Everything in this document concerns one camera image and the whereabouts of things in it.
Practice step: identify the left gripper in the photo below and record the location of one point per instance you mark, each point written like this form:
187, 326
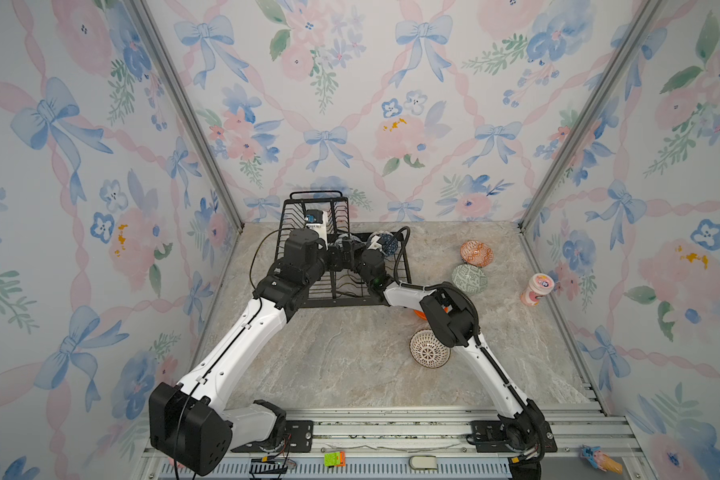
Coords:
332, 252

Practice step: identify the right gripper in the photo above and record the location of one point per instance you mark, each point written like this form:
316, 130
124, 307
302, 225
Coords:
358, 251

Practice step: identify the black wire dish rack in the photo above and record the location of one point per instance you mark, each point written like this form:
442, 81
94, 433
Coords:
344, 268

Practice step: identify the blue floral bowl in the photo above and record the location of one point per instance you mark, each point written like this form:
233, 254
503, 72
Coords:
387, 243

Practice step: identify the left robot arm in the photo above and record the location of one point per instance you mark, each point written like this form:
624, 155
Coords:
190, 421

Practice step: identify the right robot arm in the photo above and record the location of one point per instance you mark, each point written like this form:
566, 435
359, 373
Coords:
454, 321

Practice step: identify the green patterned bowl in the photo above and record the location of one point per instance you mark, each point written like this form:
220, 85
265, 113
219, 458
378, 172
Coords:
469, 278

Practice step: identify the white brown lattice bowl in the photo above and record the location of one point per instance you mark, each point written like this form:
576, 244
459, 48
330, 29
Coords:
427, 350

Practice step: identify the red patterned bowl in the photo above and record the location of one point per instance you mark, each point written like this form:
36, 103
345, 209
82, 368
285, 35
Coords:
476, 253

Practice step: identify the pink yogurt cup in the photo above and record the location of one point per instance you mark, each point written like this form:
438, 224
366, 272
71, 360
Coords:
539, 286

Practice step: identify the green orange small block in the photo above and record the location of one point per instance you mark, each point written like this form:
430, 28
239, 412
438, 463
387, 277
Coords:
334, 459

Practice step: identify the white small eraser block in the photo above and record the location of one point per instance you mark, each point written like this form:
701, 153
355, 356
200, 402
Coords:
423, 463

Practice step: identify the ice cream cone toy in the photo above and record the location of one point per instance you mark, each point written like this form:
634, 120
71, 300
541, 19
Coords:
599, 460

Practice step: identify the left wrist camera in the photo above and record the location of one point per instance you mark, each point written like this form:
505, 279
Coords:
317, 220

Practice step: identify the aluminium corner post left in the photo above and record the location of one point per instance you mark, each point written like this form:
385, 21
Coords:
155, 45

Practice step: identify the aluminium corner post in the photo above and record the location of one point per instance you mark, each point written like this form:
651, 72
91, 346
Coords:
634, 35
155, 45

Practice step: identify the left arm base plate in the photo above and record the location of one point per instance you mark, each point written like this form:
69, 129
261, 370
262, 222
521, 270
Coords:
294, 436

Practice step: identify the aluminium front rail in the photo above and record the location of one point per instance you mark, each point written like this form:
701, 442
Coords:
378, 443

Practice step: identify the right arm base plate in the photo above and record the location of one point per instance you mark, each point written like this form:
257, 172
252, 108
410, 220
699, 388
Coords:
489, 436

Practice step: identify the aluminium corner post right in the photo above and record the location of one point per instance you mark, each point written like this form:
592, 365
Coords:
634, 35

